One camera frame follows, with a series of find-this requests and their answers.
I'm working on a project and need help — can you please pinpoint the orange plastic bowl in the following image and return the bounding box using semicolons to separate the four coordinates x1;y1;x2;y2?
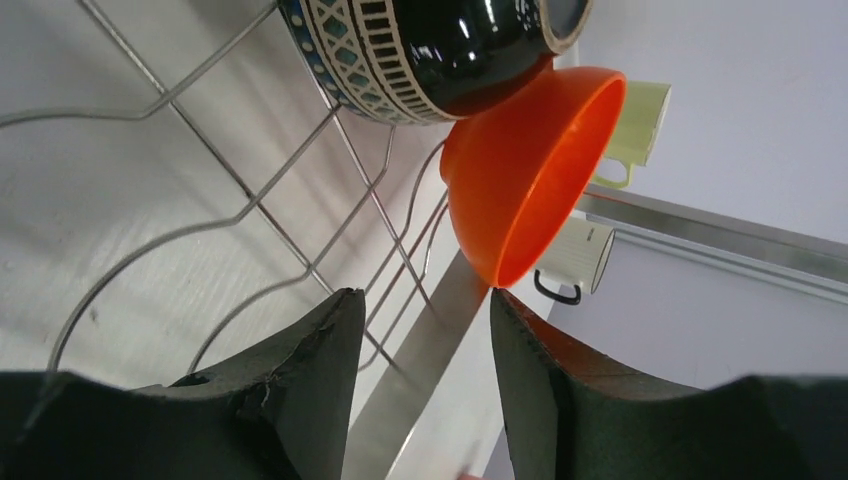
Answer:
439;66;627;288

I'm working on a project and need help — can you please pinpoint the white mug dark rim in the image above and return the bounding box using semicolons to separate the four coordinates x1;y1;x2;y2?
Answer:
533;217;616;306

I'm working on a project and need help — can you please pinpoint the brown patterned small bowl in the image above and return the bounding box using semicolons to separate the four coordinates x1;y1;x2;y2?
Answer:
276;0;594;125

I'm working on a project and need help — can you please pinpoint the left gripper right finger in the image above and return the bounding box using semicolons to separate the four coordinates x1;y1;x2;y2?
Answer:
490;289;847;479

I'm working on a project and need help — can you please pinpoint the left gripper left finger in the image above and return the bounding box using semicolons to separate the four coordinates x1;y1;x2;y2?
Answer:
1;288;366;479

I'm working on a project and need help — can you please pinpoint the aluminium frame rail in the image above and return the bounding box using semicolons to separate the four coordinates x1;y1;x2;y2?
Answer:
577;184;847;305

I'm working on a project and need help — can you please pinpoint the yellow mug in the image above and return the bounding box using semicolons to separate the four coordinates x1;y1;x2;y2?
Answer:
592;80;672;189

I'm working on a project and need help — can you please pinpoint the stainless steel dish rack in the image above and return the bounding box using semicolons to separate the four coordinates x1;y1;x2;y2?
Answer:
0;0;505;480

